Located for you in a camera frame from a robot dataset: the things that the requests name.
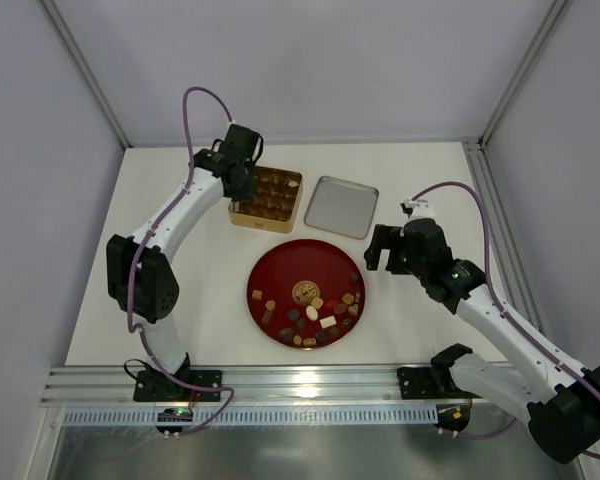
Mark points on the red round plate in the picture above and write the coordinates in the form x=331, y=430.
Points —
x=290, y=276

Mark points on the silver tin lid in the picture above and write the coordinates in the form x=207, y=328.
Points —
x=342, y=207

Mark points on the aluminium mounting rail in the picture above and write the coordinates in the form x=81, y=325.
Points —
x=99, y=385

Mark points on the slotted cable duct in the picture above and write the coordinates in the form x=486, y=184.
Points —
x=253, y=415

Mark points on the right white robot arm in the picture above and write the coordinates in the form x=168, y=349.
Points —
x=554, y=395

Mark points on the dark round chocolate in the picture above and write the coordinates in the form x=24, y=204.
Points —
x=293, y=315

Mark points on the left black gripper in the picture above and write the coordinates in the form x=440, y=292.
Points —
x=239, y=187

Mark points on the gold chocolate tin box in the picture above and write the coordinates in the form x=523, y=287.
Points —
x=275, y=205

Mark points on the caramel square chocolate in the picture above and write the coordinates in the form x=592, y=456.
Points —
x=317, y=303

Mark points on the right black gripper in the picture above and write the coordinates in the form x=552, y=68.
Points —
x=389, y=248

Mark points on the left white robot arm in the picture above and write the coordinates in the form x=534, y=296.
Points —
x=139, y=267

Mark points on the white rectangular chocolate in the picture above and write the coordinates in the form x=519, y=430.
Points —
x=328, y=322

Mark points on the tan ridged chocolate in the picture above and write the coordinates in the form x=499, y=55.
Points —
x=348, y=299

